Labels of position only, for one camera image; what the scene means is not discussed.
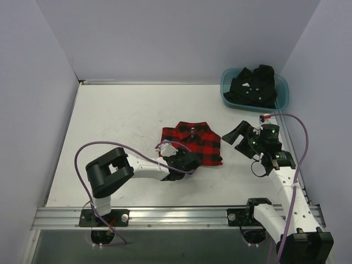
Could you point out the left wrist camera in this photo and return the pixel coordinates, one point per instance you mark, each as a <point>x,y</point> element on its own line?
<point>166,149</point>

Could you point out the teal plastic basin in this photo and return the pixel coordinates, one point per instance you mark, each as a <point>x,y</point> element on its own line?
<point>281,88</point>

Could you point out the black button shirt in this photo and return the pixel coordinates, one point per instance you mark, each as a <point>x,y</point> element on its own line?
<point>254,88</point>

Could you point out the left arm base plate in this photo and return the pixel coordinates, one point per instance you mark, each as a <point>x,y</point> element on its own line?
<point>116,218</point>

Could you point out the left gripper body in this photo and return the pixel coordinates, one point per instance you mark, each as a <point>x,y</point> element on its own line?
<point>186,161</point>

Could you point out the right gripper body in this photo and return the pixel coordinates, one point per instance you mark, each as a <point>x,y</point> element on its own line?
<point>243,143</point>

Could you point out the red black plaid shirt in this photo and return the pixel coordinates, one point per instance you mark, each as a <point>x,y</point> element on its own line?
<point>199,138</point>

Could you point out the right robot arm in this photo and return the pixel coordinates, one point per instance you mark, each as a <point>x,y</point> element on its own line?
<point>298,236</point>

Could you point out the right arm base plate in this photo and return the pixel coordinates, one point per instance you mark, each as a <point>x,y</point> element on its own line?
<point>240,217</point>

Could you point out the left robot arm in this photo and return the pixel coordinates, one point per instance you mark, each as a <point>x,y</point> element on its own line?
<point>112,170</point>

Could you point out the aluminium front rail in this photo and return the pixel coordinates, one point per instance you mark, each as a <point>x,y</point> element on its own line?
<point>140,218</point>

